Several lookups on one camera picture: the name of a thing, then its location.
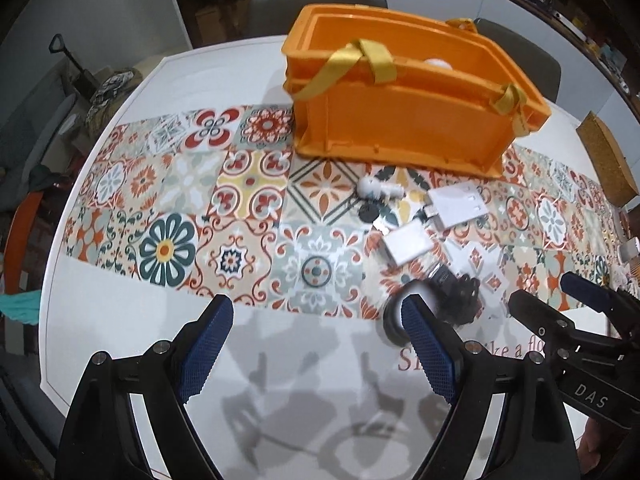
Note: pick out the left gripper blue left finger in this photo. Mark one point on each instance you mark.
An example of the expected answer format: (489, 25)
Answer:
(199, 344)

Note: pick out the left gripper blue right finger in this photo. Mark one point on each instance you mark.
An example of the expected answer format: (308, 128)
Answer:
(438, 366)

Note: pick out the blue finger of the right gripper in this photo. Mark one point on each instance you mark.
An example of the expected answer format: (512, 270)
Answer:
(599, 298)
(556, 330)

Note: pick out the black clip mount camera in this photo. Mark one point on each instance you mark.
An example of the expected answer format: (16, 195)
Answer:
(457, 297)

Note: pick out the small silver round gadget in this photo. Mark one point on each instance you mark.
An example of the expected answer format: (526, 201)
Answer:
(392, 318)

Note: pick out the small white charger cube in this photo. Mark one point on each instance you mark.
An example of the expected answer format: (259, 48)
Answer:
(407, 243)

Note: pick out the large white adapter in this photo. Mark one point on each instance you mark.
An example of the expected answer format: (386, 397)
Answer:
(456, 204)

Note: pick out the white robot figurine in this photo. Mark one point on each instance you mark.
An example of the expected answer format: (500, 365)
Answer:
(370, 188)

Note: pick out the pink round gadget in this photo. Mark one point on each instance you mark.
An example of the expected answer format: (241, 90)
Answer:
(439, 63)

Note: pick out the person right hand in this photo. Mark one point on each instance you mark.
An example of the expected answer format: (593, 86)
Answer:
(588, 448)

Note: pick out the white cup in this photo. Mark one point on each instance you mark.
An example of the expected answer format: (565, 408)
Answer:
(629, 250)

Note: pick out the woven wicker box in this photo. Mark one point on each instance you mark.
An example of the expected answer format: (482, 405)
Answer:
(608, 161)

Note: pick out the patterned tile table runner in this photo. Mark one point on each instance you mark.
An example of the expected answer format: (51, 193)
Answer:
(216, 201)

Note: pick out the black key fob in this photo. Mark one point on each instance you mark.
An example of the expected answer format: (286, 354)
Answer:
(368, 212)

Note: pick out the right grey chair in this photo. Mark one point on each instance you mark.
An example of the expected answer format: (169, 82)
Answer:
(538, 65)

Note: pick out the orange plastic crate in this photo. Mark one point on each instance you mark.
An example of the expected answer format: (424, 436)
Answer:
(361, 90)

